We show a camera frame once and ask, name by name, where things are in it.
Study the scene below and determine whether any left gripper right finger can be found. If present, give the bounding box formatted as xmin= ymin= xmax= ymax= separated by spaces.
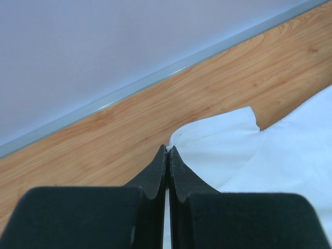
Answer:
xmin=168 ymin=147 xmax=330 ymax=248

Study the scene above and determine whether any aluminium frame rail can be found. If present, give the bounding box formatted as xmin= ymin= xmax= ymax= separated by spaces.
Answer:
xmin=1 ymin=1 xmax=321 ymax=157

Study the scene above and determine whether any white t-shirt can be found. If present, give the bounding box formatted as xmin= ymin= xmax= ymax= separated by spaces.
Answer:
xmin=169 ymin=87 xmax=331 ymax=240

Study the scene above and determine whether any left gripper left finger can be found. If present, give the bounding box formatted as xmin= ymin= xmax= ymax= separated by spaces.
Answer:
xmin=1 ymin=146 xmax=167 ymax=248

